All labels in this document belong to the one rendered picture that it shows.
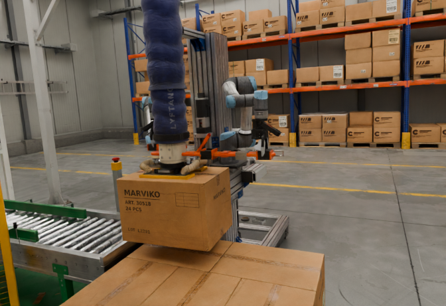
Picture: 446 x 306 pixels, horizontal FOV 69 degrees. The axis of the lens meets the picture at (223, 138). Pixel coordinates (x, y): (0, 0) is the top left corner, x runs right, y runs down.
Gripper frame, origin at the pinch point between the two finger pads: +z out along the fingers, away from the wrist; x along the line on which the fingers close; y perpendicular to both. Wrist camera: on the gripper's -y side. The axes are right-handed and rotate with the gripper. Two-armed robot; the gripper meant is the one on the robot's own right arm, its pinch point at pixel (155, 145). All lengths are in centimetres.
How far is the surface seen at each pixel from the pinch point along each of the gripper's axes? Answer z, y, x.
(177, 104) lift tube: -29, 39, -31
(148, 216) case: 36, 21, -46
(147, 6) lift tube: -86, 29, -37
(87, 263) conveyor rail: 66, -21, -57
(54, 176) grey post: 66, -283, 149
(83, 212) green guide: 57, -81, 1
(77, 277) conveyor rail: 77, -32, -57
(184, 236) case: 47, 43, -46
